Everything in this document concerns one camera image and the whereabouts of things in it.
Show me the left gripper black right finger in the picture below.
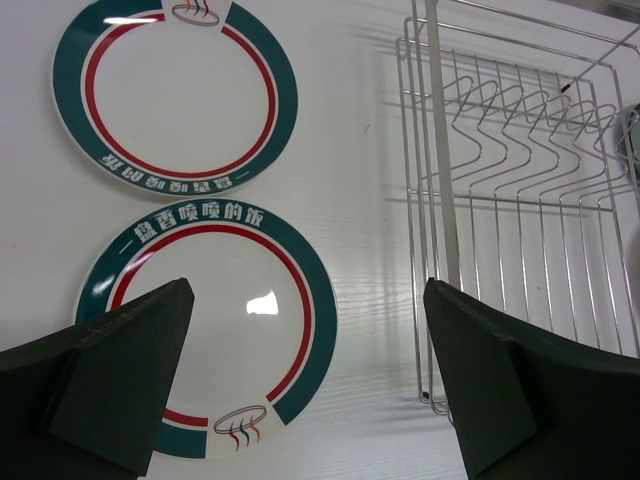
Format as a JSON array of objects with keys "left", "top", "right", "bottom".
[{"left": 423, "top": 278, "right": 639, "bottom": 479}]

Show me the green red rimmed plate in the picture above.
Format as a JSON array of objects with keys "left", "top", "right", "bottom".
[
  {"left": 75, "top": 197, "right": 338, "bottom": 460},
  {"left": 52, "top": 1, "right": 298, "bottom": 197}
]

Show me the metal wire dish rack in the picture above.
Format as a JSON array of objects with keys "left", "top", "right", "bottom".
[{"left": 395, "top": 1, "right": 639, "bottom": 416}]

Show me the near green red rimmed plate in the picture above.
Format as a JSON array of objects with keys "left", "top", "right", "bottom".
[{"left": 75, "top": 197, "right": 338, "bottom": 460}]

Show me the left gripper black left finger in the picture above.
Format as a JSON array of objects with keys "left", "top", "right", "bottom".
[{"left": 1, "top": 278, "right": 194, "bottom": 479}]

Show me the far green red rimmed plate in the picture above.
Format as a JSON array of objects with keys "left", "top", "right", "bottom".
[{"left": 52, "top": 1, "right": 298, "bottom": 197}]

